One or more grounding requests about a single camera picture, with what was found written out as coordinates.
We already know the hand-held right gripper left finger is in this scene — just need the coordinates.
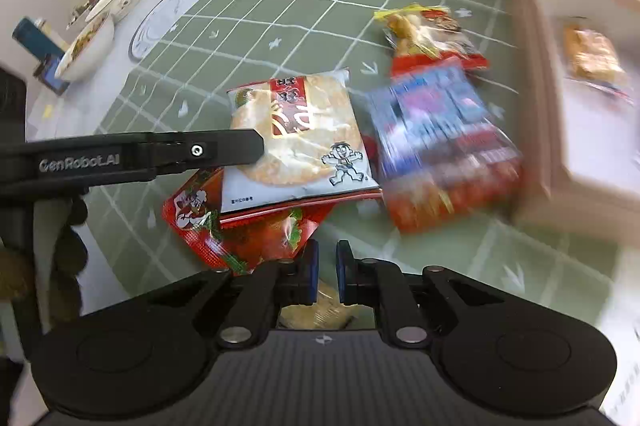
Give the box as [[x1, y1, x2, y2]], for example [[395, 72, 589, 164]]
[[145, 239, 321, 350]]

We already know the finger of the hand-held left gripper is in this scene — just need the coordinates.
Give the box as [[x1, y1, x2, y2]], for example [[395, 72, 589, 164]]
[[148, 128, 266, 170]]

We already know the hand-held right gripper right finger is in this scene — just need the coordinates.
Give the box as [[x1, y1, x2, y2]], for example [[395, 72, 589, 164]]
[[336, 239, 502, 350]]

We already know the small clear cracker packet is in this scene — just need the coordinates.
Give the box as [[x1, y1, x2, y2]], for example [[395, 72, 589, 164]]
[[278, 280, 352, 330]]

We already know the red chef print snack packet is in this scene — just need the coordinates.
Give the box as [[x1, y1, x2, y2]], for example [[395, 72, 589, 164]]
[[161, 167, 328, 277]]

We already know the white rice cracker packet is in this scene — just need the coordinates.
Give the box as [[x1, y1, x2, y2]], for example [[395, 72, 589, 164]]
[[221, 68, 384, 213]]

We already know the blue and red snack packet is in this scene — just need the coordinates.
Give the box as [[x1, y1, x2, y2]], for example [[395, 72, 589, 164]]
[[366, 58, 524, 235]]

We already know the orange snack packet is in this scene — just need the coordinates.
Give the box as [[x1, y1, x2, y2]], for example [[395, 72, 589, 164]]
[[563, 22, 632, 98]]

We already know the dark blue phone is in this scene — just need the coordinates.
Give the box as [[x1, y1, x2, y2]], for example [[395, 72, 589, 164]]
[[33, 53, 71, 96]]

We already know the white bowl with food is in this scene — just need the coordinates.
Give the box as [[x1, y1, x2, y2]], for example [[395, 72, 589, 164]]
[[54, 11, 116, 82]]

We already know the short blue bottle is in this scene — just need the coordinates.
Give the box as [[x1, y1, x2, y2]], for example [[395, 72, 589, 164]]
[[11, 17, 47, 58]]

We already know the round glass turntable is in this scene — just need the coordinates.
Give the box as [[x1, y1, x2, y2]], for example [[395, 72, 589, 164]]
[[128, 0, 242, 60]]

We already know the green grid tablecloth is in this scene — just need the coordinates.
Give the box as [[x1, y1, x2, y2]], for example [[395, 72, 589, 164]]
[[80, 0, 640, 357]]

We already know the clear yellow red snack packet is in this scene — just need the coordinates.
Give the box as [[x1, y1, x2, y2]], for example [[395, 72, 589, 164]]
[[374, 3, 490, 72]]

